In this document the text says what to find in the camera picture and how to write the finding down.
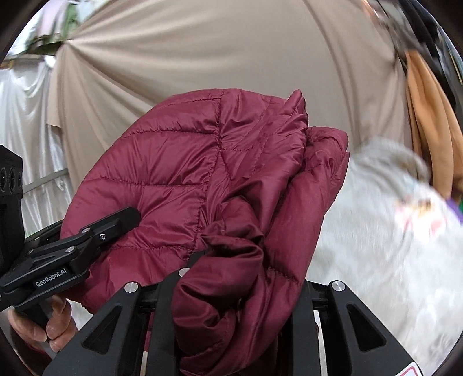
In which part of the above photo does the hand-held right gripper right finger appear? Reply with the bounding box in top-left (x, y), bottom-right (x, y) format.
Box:
top-left (289, 280), bottom-right (417, 376)

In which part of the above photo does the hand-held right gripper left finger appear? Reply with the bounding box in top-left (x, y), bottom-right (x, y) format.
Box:
top-left (43, 252), bottom-right (207, 376)

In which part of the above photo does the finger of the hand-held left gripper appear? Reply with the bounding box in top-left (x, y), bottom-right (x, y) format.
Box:
top-left (26, 207), bottom-right (142, 265)
top-left (22, 221), bottom-right (66, 251)

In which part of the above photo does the maroon quilted puffer jacket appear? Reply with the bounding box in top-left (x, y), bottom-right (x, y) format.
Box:
top-left (60, 89), bottom-right (351, 376)

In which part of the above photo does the person's left hand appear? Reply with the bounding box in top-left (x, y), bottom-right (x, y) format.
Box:
top-left (7, 296), bottom-right (79, 353)

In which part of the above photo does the white sheer curtain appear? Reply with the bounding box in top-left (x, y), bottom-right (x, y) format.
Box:
top-left (0, 63), bottom-right (75, 235)

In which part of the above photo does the floral fleece blanket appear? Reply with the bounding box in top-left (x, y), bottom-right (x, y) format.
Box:
top-left (309, 137), bottom-right (463, 375)

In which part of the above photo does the beige curtain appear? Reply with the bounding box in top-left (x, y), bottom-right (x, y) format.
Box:
top-left (45, 0), bottom-right (416, 198)

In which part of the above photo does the green hanging cloth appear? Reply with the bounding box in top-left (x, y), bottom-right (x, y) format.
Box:
top-left (20, 0), bottom-right (89, 55)

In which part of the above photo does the orange hanging cloth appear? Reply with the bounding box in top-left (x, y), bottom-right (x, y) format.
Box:
top-left (404, 49), bottom-right (463, 204)

